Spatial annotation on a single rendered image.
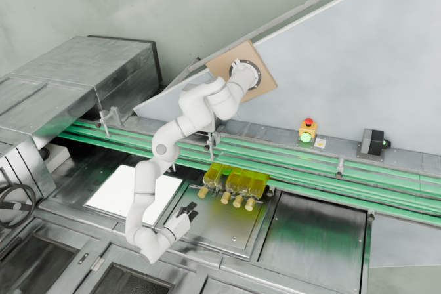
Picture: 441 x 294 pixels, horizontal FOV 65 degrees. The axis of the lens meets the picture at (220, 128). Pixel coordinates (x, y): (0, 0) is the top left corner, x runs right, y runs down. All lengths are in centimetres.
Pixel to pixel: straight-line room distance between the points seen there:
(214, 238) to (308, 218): 46
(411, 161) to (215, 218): 90
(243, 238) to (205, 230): 18
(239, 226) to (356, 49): 91
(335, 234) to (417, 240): 57
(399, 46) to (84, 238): 160
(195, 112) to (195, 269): 67
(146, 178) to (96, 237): 54
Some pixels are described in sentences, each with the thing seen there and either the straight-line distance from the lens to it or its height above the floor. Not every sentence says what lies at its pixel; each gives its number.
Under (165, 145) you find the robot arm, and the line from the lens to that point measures 134.
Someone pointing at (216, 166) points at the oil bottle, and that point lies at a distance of 171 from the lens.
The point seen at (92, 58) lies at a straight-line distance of 258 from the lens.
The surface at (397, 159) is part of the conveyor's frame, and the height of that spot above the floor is 83.
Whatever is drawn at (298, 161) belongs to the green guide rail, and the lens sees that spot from 157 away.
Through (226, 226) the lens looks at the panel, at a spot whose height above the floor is 120.
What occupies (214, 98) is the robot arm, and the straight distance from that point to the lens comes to 133.
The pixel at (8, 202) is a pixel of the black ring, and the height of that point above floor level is 151.
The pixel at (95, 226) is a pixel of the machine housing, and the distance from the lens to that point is 183.
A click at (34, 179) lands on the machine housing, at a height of 133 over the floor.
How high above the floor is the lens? 211
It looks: 47 degrees down
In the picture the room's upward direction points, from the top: 147 degrees counter-clockwise
